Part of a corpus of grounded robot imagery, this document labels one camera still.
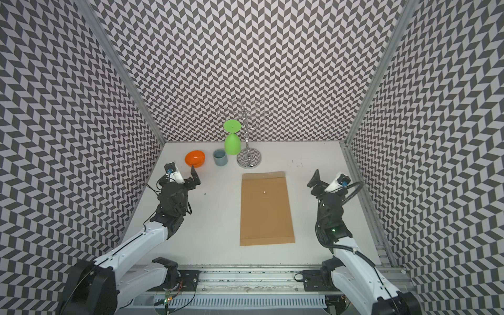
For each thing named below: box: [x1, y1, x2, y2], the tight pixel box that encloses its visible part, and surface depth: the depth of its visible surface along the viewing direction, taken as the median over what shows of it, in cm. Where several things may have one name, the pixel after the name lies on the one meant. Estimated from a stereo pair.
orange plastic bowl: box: [184, 150, 206, 168], surface depth 107 cm
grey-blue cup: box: [212, 148, 228, 167], surface depth 110 cm
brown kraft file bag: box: [240, 171, 296, 247], surface depth 96 cm
